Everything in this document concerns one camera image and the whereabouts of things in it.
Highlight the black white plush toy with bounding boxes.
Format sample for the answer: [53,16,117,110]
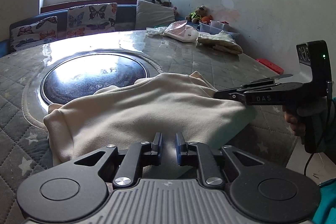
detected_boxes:
[142,0,169,7]

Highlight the left butterfly cushion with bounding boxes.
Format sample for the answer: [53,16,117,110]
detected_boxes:
[10,16,58,52]

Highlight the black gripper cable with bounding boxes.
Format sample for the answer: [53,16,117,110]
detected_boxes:
[303,152,336,188]

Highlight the person's right hand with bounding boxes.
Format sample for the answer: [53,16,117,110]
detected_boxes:
[282,105,308,136]

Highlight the cream white garment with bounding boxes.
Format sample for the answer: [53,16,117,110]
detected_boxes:
[43,72,256,179]

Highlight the grey quilted star table cover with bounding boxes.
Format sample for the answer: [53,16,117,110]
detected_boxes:
[0,30,299,224]

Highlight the yellow floral folded blanket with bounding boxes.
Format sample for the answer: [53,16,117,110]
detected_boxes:
[197,31,243,55]

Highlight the round black induction cooktop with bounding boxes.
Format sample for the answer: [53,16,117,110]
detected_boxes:
[40,52,150,105]

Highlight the clear plastic storage box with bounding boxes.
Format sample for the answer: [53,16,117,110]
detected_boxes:
[198,20,239,39]

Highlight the right butterfly cushion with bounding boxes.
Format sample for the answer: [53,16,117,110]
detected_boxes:
[66,3,117,38]

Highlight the pink white clothes bag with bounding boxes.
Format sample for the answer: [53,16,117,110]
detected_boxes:
[145,20,200,43]

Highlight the grey pillow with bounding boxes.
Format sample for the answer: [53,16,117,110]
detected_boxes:
[135,0,175,30]

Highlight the blue sofa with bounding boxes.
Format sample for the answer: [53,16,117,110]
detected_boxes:
[0,4,200,57]

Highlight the butterfly cushion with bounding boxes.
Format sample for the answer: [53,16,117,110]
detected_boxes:
[66,3,117,38]
[10,16,58,52]

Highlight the teddy bear plush toy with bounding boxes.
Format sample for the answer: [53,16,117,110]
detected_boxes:
[185,5,213,24]

